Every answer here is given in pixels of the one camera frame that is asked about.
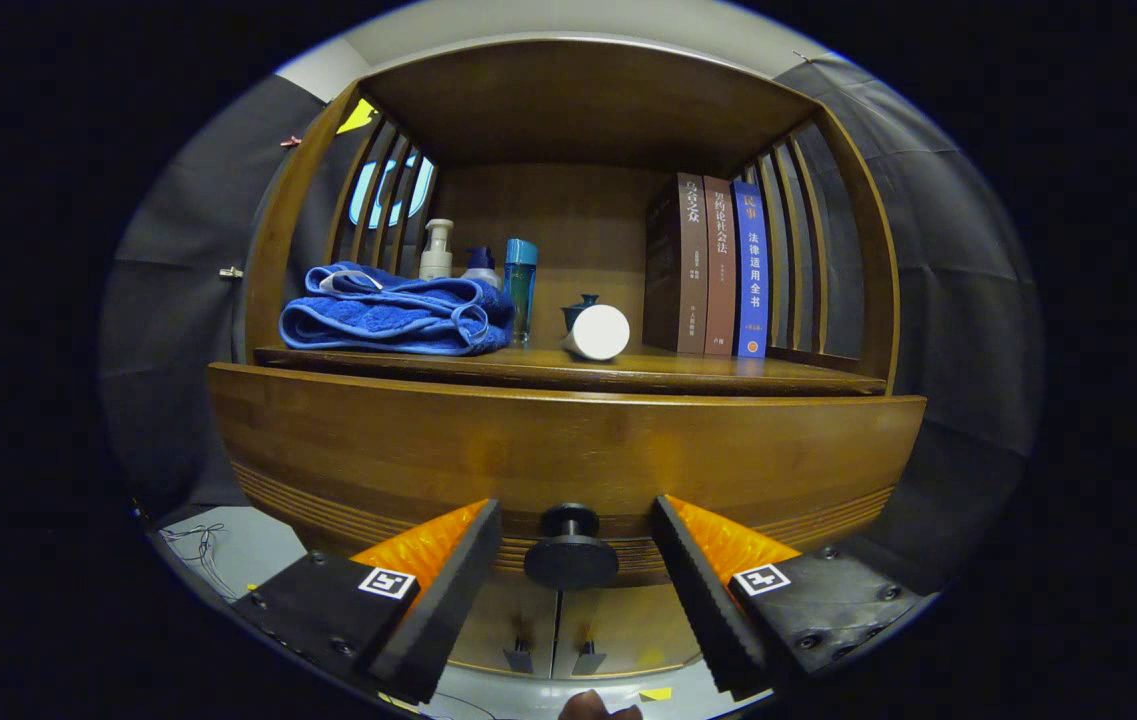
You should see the wooden cabinet door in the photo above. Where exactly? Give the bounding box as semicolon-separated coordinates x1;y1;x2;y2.
552;583;717;681
448;572;561;679

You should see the white pump bottle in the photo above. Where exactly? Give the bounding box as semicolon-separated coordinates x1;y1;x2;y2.
418;218;456;281

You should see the white and green tube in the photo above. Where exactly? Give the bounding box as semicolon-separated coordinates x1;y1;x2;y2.
564;303;632;362

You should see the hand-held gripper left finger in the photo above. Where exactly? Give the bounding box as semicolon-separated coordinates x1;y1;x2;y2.
231;497;504;706

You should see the black round drawer knob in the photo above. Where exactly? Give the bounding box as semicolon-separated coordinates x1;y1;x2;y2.
524;503;620;591

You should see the blue lidded teacup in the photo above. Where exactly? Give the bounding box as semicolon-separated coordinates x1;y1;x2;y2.
560;293;601;336

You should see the white bottle with blue cap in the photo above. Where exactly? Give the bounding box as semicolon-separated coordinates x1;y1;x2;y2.
459;246;502;291

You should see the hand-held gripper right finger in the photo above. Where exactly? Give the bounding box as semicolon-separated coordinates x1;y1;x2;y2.
651;494;931;703

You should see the wooden drawer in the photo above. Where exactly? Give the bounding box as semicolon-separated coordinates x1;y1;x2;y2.
206;362;929;591

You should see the clear teal bottle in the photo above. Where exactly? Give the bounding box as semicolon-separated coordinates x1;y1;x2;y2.
503;238;540;347

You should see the dark brown book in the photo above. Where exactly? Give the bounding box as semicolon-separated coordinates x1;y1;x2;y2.
642;172;710;355

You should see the blue folded towel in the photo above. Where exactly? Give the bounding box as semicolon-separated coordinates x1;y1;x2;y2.
279;261;517;357

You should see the blue book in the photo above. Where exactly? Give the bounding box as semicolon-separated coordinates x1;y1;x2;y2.
732;180;771;359

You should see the wooden countertop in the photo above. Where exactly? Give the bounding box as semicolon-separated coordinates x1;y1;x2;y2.
253;340;889;397

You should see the reddish brown book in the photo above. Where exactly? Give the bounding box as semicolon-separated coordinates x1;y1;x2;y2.
703;176;737;357

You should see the wooden cabinet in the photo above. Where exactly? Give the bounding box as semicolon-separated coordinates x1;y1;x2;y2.
243;38;901;681

